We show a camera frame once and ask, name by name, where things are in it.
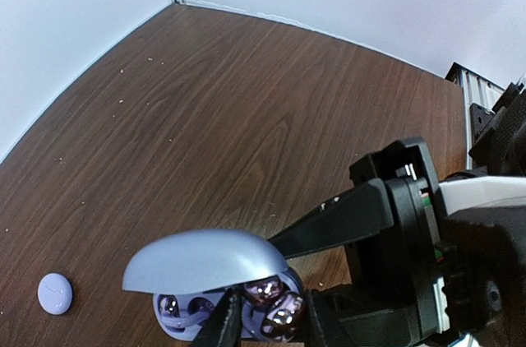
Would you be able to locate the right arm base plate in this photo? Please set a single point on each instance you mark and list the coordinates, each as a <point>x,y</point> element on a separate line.
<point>478,118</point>

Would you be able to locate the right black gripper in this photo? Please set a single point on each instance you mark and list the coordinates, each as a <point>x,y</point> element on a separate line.
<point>402,200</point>

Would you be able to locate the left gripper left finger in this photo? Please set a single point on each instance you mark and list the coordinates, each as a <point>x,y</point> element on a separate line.
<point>224,326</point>

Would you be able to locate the grey-purple earbud charging case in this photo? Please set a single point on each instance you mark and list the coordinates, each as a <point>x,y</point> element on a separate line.
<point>204,263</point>

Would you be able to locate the clip-on purple chrome earbud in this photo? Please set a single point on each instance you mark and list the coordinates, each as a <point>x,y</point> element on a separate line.
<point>272,310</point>

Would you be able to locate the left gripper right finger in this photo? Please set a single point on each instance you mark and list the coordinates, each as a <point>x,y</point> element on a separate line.
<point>322,328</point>

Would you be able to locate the round lilac earbud case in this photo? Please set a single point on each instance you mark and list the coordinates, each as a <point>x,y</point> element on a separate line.
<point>55,294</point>

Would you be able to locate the front aluminium rail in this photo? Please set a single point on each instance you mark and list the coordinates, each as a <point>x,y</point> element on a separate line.
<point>480,90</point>

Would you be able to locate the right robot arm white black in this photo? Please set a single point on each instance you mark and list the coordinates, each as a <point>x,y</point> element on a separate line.
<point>481,251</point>

